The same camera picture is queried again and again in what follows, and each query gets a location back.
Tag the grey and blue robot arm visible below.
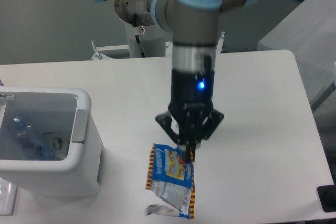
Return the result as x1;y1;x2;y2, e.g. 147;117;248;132
95;0;256;162

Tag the white plastic trash can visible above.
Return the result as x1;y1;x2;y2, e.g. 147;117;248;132
1;86;104;196

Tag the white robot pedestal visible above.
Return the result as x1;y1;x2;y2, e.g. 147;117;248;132
114;0;173;58

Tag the blue snack wrapper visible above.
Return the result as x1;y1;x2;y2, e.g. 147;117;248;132
145;144;195;219

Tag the crushed clear plastic bottle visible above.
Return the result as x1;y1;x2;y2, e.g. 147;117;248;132
7;114;56;161

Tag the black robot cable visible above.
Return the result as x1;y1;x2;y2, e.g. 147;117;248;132
132;13;145;58

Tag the crumpled white trash piece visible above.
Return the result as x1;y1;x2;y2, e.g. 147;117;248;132
43;133;67;161

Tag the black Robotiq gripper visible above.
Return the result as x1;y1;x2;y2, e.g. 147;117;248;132
155;69;224;163

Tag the grey covered side table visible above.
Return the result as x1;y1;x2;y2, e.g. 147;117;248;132
257;0;335;104

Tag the black device at table edge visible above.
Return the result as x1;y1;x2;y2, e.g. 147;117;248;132
317;185;335;212

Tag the white pedestal foot frame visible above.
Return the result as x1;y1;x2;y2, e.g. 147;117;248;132
91;31;226;60

